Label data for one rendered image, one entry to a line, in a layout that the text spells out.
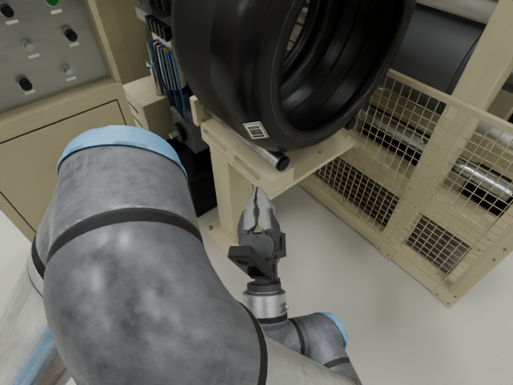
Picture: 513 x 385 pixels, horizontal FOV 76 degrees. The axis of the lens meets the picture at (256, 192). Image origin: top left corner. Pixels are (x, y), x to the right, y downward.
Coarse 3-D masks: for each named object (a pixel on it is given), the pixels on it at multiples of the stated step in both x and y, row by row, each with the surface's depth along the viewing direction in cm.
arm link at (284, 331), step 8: (264, 320) 63; (272, 320) 63; (280, 320) 64; (288, 320) 69; (264, 328) 63; (272, 328) 63; (280, 328) 64; (288, 328) 66; (272, 336) 63; (280, 336) 64; (288, 336) 65; (296, 336) 66; (288, 344) 64; (296, 344) 65
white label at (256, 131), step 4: (244, 124) 70; (248, 124) 69; (252, 124) 69; (256, 124) 69; (260, 124) 69; (248, 128) 71; (252, 128) 71; (256, 128) 71; (260, 128) 70; (248, 132) 72; (252, 132) 72; (256, 132) 72; (260, 132) 72; (264, 132) 72; (252, 136) 73; (256, 136) 73; (260, 136) 73; (264, 136) 73; (268, 136) 73
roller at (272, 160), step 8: (208, 112) 104; (216, 120) 103; (240, 136) 95; (248, 144) 94; (256, 152) 92; (264, 152) 90; (272, 152) 89; (280, 152) 89; (272, 160) 88; (280, 160) 87; (288, 160) 88; (280, 168) 88
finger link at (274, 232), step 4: (272, 212) 66; (272, 216) 66; (272, 220) 66; (276, 220) 66; (272, 224) 66; (276, 224) 66; (272, 228) 66; (276, 228) 66; (268, 232) 66; (272, 232) 66; (276, 232) 65; (272, 236) 66; (276, 236) 65; (276, 240) 65
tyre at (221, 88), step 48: (192, 0) 61; (240, 0) 54; (288, 0) 54; (336, 0) 97; (384, 0) 88; (192, 48) 66; (240, 48) 57; (336, 48) 103; (384, 48) 86; (240, 96) 64; (288, 96) 106; (336, 96) 101; (288, 144) 80
